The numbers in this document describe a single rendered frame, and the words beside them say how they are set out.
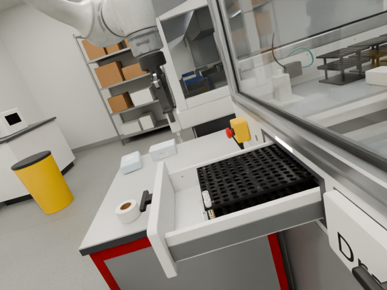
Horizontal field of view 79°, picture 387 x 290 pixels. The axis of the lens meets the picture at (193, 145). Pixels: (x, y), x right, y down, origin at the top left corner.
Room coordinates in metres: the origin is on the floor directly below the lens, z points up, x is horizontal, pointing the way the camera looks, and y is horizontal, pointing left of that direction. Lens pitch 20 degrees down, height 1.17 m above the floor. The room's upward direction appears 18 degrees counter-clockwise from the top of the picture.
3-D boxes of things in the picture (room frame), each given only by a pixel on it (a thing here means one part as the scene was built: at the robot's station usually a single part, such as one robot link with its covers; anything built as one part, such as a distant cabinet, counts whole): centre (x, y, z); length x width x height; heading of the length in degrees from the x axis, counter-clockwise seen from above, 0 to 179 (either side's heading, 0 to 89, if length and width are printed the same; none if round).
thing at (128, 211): (0.65, 0.26, 0.78); 0.07 x 0.07 x 0.04
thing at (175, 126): (0.71, 0.04, 1.00); 0.03 x 0.01 x 0.07; 83
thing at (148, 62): (0.72, 0.04, 1.15); 0.08 x 0.07 x 0.09; 173
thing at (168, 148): (1.09, 0.15, 0.79); 0.13 x 0.09 x 0.05; 87
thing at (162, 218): (0.46, 0.10, 0.87); 0.29 x 0.02 x 0.11; 178
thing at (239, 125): (0.78, -0.17, 0.88); 0.07 x 0.05 x 0.07; 178
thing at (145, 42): (0.72, 0.04, 1.23); 0.09 x 0.09 x 0.06
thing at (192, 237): (0.46, -0.10, 0.86); 0.40 x 0.26 x 0.06; 88
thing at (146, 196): (0.46, 0.13, 0.91); 0.07 x 0.04 x 0.01; 178
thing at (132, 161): (1.08, 0.31, 0.78); 0.15 x 0.10 x 0.04; 8
